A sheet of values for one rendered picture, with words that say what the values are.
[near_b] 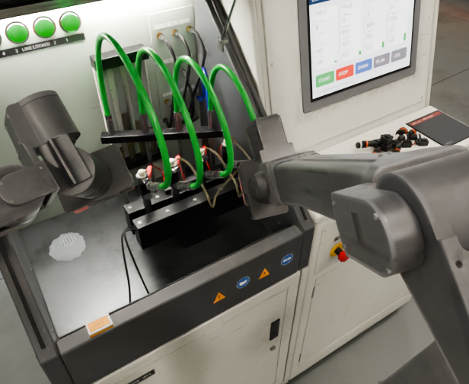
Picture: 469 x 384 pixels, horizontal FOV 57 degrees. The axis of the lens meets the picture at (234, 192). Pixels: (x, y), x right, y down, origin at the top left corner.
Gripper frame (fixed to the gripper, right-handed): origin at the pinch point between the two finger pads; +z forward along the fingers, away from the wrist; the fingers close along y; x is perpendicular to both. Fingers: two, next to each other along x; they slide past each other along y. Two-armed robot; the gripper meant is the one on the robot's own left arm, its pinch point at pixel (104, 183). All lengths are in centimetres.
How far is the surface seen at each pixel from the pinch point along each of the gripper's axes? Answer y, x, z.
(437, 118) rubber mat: -97, 14, 66
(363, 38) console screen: -75, -16, 47
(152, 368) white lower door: 14, 41, 41
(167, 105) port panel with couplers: -17, -23, 60
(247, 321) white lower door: -12, 44, 51
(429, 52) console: -102, -7, 63
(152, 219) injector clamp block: -0.9, 7.3, 40.9
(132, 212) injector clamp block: 3.5, 3.6, 43.1
